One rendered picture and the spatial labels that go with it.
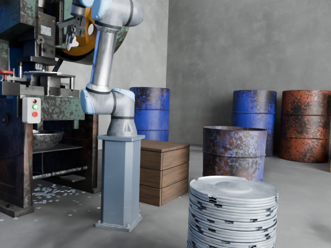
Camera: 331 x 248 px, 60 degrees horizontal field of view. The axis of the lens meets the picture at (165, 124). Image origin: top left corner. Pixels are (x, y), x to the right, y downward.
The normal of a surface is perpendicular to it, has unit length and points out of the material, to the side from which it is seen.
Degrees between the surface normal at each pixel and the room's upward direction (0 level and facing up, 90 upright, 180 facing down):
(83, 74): 90
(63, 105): 90
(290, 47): 90
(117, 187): 90
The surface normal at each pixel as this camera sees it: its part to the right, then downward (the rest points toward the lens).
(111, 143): -0.25, 0.04
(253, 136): 0.34, 0.10
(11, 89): 0.84, 0.06
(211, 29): -0.55, 0.03
